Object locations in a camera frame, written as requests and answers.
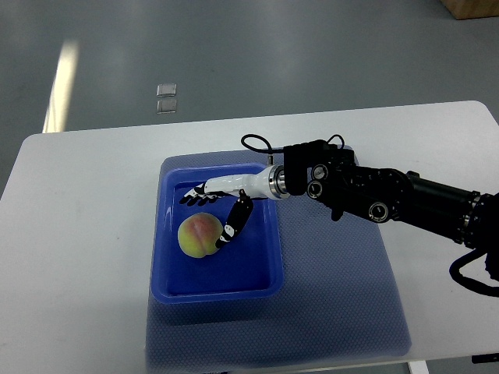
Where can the metal floor plate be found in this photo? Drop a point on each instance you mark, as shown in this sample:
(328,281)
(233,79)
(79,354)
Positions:
(167,106)
(166,90)

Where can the blue grey table mat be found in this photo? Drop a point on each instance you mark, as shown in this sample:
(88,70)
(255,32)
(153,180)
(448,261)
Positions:
(339,300)

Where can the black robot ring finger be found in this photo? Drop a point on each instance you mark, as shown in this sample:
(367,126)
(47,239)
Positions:
(201,200)

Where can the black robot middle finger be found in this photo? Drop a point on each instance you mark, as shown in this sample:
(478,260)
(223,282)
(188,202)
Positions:
(188,200)

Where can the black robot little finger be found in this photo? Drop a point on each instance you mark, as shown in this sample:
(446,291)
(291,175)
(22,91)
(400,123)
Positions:
(210,198)

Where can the blue plastic tray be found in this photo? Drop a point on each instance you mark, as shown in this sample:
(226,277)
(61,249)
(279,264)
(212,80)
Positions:
(250,266)

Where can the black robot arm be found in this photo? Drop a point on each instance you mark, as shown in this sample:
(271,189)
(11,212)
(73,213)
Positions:
(328,173)

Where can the yellow red peach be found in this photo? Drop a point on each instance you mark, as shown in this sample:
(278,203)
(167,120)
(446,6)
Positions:
(197,235)

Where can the lower metal floor plate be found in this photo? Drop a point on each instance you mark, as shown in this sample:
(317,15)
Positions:
(167,106)

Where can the brown cardboard box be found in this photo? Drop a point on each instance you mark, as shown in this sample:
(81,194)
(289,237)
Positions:
(471,9)

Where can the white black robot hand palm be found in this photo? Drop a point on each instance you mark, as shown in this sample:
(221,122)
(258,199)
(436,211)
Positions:
(255,186)

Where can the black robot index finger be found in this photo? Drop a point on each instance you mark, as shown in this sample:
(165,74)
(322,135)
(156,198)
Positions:
(197,191)

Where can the upper metal floor plate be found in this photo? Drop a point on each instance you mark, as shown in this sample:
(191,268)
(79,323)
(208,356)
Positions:
(166,90)

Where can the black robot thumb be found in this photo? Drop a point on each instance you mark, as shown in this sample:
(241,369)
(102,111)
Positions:
(237,219)

